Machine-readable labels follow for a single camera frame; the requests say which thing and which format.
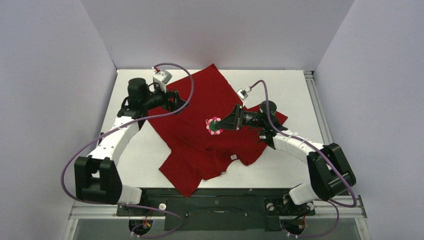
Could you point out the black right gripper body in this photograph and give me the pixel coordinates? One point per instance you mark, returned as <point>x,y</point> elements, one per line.
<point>237,117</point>

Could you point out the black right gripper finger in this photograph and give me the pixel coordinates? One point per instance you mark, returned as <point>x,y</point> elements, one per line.
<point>235,114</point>
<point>227,123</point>

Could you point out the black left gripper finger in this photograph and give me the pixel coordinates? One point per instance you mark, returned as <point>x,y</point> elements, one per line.
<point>177,108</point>
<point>176,98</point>

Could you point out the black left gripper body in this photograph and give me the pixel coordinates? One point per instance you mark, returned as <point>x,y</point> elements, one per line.
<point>159,98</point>

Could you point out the pink flower brooch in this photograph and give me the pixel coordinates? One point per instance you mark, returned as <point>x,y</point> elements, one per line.
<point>211,126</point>

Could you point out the red t-shirt garment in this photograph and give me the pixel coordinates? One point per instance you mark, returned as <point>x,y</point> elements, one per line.
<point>195,154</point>

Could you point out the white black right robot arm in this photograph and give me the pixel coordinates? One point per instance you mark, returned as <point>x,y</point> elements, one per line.
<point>330,173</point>

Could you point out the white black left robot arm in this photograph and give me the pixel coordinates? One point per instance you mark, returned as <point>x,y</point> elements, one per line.
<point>96,176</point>

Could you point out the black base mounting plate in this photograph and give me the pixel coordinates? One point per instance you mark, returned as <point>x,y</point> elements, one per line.
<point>218,209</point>

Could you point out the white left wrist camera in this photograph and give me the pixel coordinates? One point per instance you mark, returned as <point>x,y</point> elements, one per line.
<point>160,80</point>

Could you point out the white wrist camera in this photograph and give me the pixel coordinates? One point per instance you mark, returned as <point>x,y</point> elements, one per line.
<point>243,94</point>
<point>160,80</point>

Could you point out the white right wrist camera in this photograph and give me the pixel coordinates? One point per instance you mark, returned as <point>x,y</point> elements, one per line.
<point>243,94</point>

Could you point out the right side aluminium rail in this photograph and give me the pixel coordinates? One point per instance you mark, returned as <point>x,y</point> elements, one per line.
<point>318,109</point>

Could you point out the aluminium frame rail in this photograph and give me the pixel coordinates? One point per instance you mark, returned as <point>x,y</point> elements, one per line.
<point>322,210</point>

